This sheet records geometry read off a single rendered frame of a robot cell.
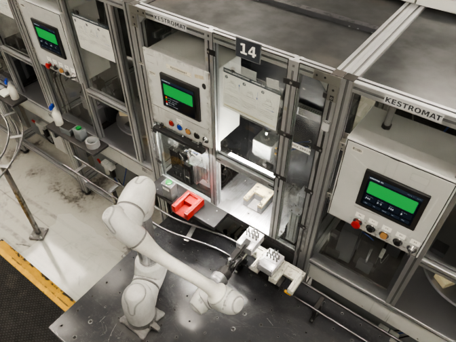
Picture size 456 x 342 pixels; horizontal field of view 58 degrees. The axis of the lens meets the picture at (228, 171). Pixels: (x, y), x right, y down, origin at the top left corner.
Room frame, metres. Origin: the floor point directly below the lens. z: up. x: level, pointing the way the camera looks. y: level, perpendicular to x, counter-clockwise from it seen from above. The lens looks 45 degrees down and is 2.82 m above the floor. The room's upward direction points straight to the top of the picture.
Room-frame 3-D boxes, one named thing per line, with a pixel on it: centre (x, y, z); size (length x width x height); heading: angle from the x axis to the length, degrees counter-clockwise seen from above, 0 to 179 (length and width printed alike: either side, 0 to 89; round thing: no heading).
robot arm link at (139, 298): (1.04, 0.46, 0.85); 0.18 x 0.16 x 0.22; 168
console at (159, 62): (1.85, 0.19, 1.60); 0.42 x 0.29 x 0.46; 54
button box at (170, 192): (1.72, 0.35, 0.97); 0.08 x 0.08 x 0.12; 54
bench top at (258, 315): (0.95, 0.05, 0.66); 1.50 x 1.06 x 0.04; 54
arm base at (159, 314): (1.01, 0.45, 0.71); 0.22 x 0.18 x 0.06; 54
